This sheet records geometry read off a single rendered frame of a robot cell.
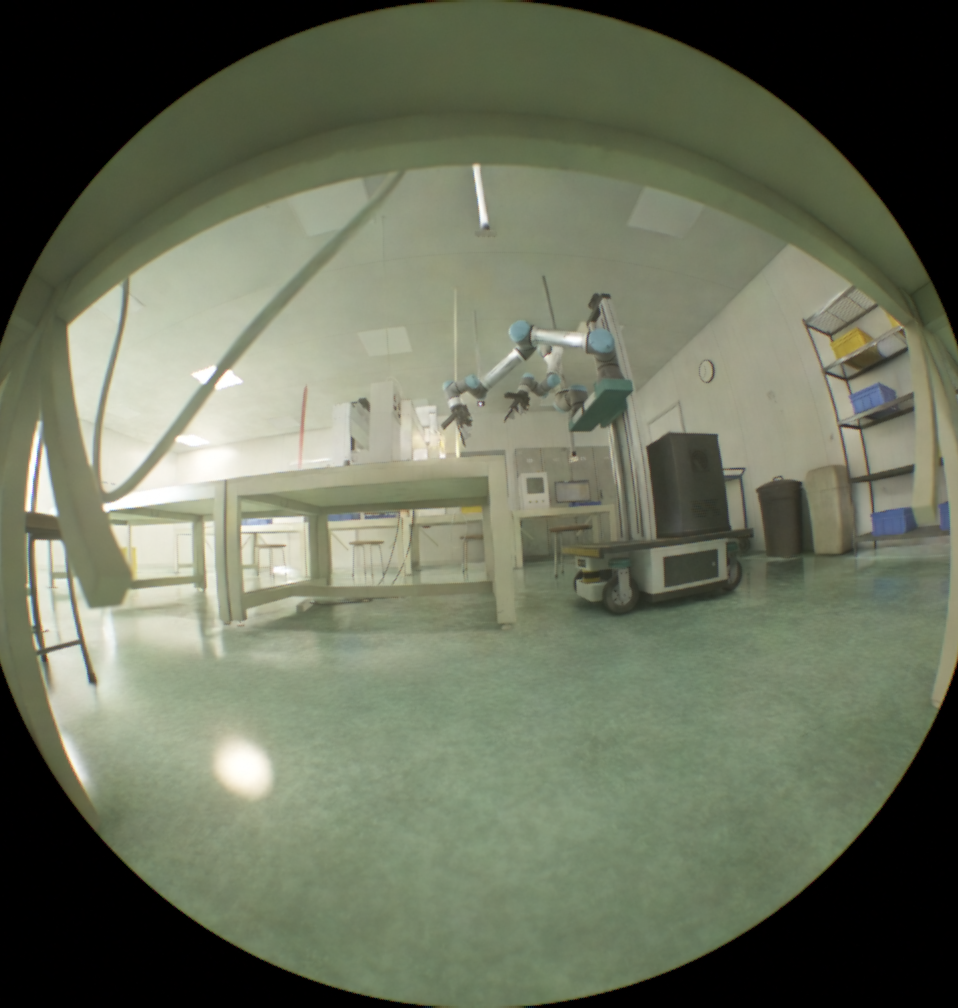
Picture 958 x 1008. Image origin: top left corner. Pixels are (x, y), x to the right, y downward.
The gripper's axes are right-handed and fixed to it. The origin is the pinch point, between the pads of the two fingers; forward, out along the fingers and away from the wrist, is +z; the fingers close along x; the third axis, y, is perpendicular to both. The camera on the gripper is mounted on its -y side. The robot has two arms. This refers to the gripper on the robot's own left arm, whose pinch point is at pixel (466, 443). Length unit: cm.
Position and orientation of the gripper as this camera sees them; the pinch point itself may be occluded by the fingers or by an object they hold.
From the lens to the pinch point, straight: 178.9
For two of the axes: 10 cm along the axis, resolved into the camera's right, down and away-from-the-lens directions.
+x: -0.9, 1.1, 9.9
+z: 3.2, 9.4, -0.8
